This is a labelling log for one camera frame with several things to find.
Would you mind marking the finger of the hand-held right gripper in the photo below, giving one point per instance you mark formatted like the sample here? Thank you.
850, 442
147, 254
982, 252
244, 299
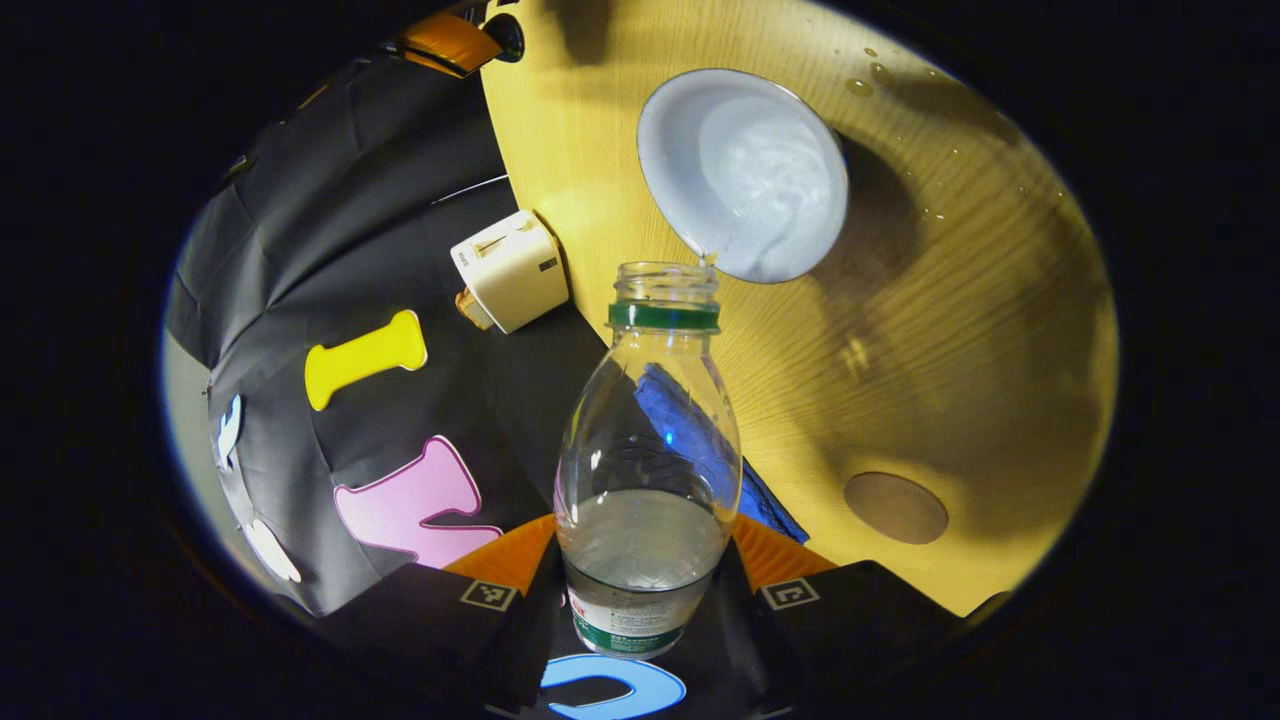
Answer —
445, 42

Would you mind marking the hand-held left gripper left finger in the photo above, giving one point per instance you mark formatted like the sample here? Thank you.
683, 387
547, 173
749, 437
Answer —
535, 620

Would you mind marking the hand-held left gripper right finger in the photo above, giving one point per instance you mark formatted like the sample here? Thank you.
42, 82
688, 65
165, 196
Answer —
745, 620

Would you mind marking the dark round teacup lid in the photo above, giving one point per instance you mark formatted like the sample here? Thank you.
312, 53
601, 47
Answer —
507, 38

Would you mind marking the clear plastic water bottle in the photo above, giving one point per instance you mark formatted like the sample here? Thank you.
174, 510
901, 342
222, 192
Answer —
645, 560

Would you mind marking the round brown coaster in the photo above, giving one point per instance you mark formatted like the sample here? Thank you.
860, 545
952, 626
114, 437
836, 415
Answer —
896, 508

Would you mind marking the grey ceramic teacup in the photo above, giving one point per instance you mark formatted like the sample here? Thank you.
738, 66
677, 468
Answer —
745, 175

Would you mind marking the blue folded towel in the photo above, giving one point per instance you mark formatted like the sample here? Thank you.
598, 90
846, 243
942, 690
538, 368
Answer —
770, 505

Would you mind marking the white toaster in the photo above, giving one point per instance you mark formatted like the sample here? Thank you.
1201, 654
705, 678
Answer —
515, 270

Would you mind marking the toast slice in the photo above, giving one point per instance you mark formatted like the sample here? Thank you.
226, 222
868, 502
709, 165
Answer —
473, 308

